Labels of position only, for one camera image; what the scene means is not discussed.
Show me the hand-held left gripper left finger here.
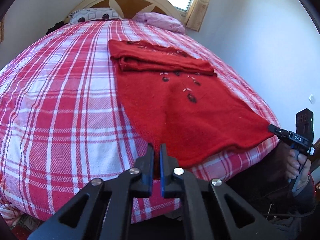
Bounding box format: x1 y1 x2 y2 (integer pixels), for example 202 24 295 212
27 143 154 240

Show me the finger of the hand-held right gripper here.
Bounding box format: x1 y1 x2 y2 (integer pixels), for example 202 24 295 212
268 124 290 140

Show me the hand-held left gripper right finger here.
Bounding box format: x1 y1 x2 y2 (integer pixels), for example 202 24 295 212
159 144 293 240

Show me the red embroidered sweater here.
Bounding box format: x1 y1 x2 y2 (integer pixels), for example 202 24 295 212
108 39 275 169

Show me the person's right forearm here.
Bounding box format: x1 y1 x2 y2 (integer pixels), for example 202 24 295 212
291 174 317 207

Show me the person's right hand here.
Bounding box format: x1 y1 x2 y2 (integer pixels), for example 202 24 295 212
287 149 312 193

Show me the bed with red plaid sheet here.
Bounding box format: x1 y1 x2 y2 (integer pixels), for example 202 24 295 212
0 19 283 227

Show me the printed red blanket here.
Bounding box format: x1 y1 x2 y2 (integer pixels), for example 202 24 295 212
7 212 43 233

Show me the narrow yellow curtain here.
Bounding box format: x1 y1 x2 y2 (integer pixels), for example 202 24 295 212
186 0 217 32

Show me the pink floral pillow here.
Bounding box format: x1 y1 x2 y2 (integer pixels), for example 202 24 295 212
132 12 187 34

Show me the white patterned pillow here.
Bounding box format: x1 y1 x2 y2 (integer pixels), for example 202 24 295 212
68 7 125 24

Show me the dark cloth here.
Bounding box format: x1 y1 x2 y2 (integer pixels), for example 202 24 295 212
46 20 66 36

